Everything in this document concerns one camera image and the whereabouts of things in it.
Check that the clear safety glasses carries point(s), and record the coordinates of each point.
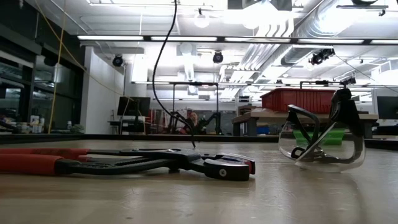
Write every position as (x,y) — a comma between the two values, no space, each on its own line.
(345,109)

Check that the green plastic bin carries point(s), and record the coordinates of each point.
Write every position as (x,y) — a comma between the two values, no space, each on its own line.
(334,138)

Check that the person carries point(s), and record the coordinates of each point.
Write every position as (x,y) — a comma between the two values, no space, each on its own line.
(192,121)

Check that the black ceiling camera cluster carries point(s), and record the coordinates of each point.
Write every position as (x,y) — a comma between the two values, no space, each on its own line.
(320,56)

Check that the black metal gantry frame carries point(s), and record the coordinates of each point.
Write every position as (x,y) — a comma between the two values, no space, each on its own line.
(192,83)

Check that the blue crate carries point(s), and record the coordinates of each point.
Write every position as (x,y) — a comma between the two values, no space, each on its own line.
(263,130)

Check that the black computer monitor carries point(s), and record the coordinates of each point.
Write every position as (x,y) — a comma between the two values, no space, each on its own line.
(133,106)
(388,107)

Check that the wooden workbench on casters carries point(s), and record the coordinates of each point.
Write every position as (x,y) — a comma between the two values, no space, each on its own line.
(267,115)

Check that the red storage bin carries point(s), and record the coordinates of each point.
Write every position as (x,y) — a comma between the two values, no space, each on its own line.
(295,99)

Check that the small black ceiling camera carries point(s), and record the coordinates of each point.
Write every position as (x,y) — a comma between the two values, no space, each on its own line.
(348,81)

